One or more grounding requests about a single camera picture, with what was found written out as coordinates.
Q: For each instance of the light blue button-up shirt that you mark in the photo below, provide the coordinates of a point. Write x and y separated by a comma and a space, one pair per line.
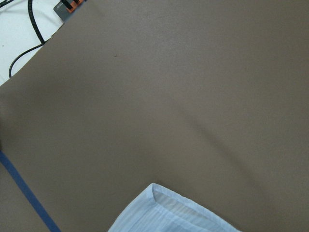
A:
159, 209

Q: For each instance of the grey orange connector box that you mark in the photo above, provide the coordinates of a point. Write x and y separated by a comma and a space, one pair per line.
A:
65, 9

